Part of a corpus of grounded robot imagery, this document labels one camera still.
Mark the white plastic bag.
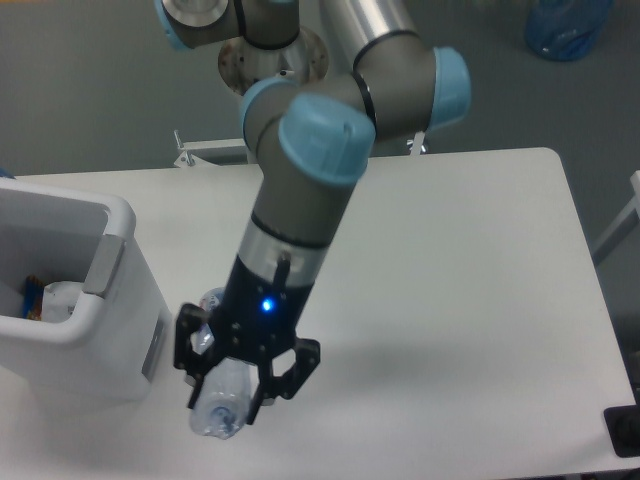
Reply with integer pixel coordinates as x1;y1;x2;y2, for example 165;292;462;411
41;281;82;324

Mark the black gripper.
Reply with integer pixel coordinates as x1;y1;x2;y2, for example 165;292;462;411
173;255;321;425

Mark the clear plastic water bottle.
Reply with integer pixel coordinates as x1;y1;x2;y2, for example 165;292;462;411
188;285;254;441

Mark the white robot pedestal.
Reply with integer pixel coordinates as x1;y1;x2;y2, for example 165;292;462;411
218;26;329;96

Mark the colourful snack wrapper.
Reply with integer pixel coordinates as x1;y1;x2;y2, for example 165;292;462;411
22;275;45;321

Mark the white frame at right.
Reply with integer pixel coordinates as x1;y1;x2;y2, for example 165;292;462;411
591;171;639;266

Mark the white right bracket with bolt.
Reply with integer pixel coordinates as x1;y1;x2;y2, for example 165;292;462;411
406;131;430;156

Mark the white trash can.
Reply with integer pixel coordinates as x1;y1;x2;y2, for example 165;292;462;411
1;179;169;400

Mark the white left bracket with bolts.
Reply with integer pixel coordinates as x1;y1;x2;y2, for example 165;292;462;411
173;130;249;168

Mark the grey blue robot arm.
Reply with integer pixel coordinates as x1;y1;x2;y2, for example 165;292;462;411
174;1;471;436

